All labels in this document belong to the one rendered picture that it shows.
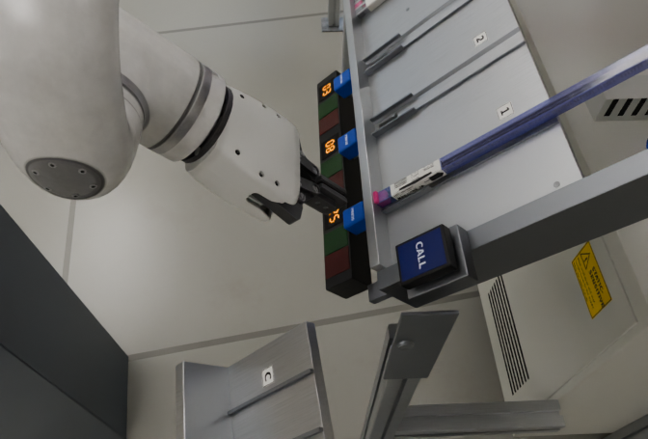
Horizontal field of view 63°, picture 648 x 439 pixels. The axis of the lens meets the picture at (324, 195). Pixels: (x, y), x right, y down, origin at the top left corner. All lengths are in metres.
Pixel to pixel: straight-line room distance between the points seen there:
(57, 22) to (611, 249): 0.67
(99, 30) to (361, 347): 1.05
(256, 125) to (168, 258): 0.97
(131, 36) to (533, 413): 0.79
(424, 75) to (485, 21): 0.09
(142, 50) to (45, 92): 0.11
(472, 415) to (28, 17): 0.80
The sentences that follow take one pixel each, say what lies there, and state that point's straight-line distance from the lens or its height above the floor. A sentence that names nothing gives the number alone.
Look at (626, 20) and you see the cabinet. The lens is 1.11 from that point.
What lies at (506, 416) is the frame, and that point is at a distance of 0.94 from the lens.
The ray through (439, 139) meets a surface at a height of 0.77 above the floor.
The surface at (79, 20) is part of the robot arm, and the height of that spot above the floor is 1.02.
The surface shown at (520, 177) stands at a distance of 0.49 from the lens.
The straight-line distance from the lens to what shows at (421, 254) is 0.45.
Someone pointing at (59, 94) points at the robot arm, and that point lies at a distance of 0.32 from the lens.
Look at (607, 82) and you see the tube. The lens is 0.49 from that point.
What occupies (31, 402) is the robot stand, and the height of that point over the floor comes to 0.31.
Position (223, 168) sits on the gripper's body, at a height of 0.84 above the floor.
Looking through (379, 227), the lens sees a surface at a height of 0.73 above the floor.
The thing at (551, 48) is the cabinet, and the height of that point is 0.62.
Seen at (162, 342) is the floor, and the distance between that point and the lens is 1.32.
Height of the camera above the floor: 1.18
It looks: 53 degrees down
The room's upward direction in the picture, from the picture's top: straight up
